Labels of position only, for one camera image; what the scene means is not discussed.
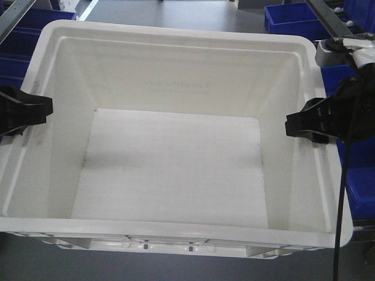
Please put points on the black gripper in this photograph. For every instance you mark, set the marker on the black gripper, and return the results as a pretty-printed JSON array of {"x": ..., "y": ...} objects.
[{"x": 352, "y": 108}]

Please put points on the blue bin back right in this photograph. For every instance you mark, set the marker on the blue bin back right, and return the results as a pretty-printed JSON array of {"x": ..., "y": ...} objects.
[{"x": 296, "y": 19}]

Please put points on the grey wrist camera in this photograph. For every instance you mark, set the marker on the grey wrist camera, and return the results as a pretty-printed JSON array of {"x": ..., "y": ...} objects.
[{"x": 352, "y": 50}]

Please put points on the blue bins stack left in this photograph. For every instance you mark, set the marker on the blue bins stack left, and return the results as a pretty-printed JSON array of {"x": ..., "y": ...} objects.
[{"x": 18, "y": 47}]

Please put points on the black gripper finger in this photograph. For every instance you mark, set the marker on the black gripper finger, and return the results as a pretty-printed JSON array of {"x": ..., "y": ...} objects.
[{"x": 20, "y": 110}]

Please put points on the white plastic tote bin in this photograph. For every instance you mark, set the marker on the white plastic tote bin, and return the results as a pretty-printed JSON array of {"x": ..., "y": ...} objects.
[{"x": 170, "y": 141}]

